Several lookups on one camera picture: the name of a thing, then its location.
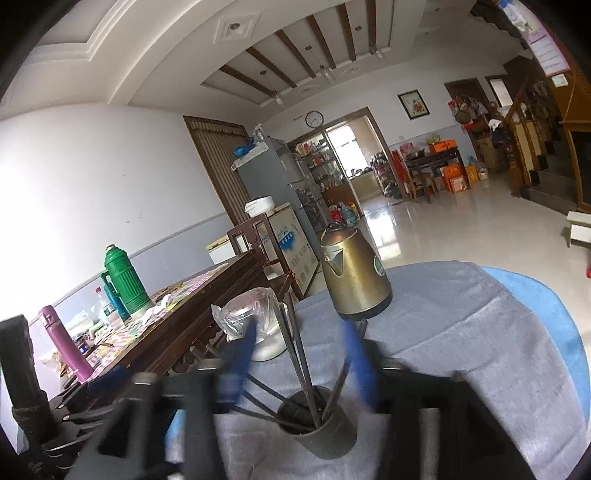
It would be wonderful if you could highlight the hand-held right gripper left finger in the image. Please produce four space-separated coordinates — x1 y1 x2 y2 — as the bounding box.
69 318 257 480

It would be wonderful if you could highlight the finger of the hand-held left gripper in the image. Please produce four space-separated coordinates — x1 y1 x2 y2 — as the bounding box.
44 427 100 455
51 368 127 423

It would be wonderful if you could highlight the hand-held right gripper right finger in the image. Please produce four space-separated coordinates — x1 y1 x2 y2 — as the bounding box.
342 320 541 480

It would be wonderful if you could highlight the bundle of dark chopsticks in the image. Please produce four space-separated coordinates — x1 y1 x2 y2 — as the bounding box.
228 291 352 432

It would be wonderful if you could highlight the grey metal utensil holder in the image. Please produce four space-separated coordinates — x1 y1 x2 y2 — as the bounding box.
277 387 358 460

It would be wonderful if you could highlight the white bowl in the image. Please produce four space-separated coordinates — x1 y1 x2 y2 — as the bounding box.
226 318 289 361

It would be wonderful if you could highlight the purple thermos bottle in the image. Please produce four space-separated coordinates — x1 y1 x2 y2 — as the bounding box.
38 305 93 383

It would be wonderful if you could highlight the clear plastic bag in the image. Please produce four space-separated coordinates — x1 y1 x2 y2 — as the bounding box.
211 287 282 340

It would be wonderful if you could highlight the dark carved wooden sideboard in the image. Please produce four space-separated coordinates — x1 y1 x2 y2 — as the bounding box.
60 251 296 398

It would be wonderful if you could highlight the clear water bottle red cap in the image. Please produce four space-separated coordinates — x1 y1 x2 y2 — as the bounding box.
95 286 116 328

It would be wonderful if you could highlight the teal bottle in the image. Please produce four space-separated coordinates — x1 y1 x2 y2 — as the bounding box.
102 277 131 320

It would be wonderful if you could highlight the brass electric kettle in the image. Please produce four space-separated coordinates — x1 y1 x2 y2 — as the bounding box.
320 223 393 320

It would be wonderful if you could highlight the green thermos jug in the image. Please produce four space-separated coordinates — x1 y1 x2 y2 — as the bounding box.
100 244 153 317

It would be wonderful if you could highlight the grey tablecloth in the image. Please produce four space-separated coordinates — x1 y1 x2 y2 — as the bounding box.
166 261 575 480

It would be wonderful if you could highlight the white box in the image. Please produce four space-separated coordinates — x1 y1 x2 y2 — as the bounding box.
205 235 236 265

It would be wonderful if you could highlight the white chest freezer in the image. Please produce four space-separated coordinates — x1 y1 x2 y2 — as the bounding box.
265 205 320 296

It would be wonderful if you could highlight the dark wooden chair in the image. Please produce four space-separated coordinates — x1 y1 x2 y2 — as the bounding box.
227 213 296 301

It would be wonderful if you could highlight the white rice cooker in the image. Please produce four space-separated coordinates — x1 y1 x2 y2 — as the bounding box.
245 196 276 217

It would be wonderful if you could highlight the grey refrigerator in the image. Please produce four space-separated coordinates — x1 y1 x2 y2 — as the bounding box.
235 137 326 236

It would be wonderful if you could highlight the brown slatted door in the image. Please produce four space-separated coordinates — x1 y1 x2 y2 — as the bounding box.
184 115 250 227

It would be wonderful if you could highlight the blue table cover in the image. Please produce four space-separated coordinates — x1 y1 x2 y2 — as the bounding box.
164 265 591 464

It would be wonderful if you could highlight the shelf with goods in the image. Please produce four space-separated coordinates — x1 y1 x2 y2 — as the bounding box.
295 138 352 208

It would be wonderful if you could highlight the tall orange box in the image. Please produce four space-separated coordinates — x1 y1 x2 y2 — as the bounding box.
442 162 468 192

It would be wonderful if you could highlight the dark wooden side table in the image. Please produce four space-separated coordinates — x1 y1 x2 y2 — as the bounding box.
402 148 472 202

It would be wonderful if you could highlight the white stool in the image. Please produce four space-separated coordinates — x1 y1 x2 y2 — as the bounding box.
566 210 591 247

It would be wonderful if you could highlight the pendant ceiling lamp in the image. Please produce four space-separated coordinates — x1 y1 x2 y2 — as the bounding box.
356 27 385 60
305 45 334 83
261 71 286 108

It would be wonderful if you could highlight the wooden staircase railing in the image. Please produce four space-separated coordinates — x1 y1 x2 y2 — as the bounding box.
501 55 591 213

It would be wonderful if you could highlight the dark brown door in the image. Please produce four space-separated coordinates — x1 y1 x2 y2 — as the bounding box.
444 78 490 139

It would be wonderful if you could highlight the framed wall picture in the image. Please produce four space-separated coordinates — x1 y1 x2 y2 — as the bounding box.
398 89 430 121

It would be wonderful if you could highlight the pink wall poster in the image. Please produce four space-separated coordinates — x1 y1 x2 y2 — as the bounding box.
524 30 571 77

